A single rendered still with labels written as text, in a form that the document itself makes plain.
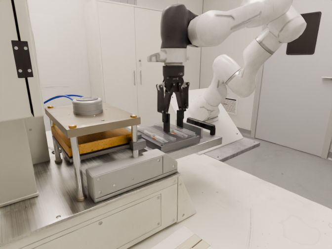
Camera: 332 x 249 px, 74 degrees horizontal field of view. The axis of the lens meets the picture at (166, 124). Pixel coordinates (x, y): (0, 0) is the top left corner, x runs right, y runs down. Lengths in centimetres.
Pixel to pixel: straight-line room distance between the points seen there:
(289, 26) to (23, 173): 97
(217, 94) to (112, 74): 193
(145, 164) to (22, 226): 29
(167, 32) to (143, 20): 247
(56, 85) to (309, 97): 329
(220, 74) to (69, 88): 237
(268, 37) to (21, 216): 106
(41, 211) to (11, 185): 9
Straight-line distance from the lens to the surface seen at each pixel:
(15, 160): 61
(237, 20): 76
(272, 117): 372
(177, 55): 74
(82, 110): 62
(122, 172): 56
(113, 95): 297
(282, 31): 102
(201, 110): 130
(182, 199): 73
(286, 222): 87
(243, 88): 116
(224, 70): 117
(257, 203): 91
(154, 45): 328
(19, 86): 46
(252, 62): 113
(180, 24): 75
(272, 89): 367
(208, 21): 70
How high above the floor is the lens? 125
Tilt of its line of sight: 17 degrees down
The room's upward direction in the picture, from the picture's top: straight up
